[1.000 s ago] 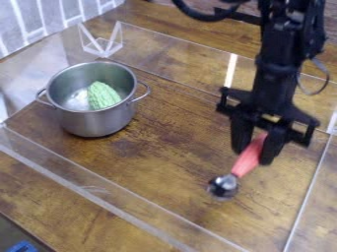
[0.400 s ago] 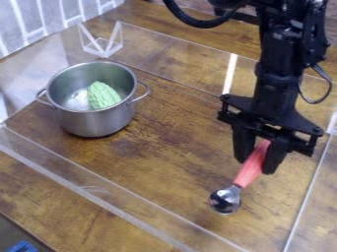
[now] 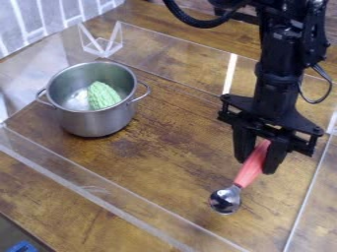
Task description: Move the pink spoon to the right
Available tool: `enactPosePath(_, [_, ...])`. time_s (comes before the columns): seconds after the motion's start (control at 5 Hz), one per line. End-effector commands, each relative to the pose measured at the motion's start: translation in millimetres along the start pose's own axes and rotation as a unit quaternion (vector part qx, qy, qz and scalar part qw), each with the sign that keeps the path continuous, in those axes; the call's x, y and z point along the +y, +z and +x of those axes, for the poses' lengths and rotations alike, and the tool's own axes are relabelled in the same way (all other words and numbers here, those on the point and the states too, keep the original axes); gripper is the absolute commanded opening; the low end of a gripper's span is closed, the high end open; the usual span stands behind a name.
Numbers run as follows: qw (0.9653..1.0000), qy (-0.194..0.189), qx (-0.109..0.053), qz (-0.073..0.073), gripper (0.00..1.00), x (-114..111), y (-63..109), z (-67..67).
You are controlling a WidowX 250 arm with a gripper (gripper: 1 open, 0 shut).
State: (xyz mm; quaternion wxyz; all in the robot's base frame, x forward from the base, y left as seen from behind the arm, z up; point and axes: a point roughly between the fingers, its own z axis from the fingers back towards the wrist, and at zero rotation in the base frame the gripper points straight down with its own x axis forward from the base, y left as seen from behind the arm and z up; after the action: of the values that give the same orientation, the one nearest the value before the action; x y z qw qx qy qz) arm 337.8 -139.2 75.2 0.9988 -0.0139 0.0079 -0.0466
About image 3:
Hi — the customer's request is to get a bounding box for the stainless steel pot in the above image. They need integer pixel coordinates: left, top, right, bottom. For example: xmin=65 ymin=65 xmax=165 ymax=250
xmin=36 ymin=61 xmax=149 ymax=138

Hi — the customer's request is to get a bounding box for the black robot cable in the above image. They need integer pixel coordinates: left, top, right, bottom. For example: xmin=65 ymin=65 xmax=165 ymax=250
xmin=161 ymin=0 xmax=334 ymax=105

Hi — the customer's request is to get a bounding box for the green bumpy toy vegetable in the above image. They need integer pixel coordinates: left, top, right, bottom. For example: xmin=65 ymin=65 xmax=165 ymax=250
xmin=87 ymin=81 xmax=121 ymax=110

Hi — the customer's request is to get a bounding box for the clear acrylic corner bracket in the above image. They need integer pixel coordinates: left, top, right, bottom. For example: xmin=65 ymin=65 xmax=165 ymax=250
xmin=77 ymin=22 xmax=124 ymax=58

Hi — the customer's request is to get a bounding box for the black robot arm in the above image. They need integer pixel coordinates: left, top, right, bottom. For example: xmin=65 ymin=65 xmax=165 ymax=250
xmin=208 ymin=0 xmax=329 ymax=174

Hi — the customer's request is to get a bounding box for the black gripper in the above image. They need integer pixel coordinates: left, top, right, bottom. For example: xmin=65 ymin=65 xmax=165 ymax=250
xmin=218 ymin=63 xmax=322 ymax=174

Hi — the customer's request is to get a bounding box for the blue object at corner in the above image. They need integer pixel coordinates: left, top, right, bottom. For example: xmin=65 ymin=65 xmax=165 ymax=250
xmin=5 ymin=241 xmax=38 ymax=252

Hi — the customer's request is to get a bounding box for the pink handled metal spoon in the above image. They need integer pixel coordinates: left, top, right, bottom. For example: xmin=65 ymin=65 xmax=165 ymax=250
xmin=210 ymin=140 xmax=270 ymax=215

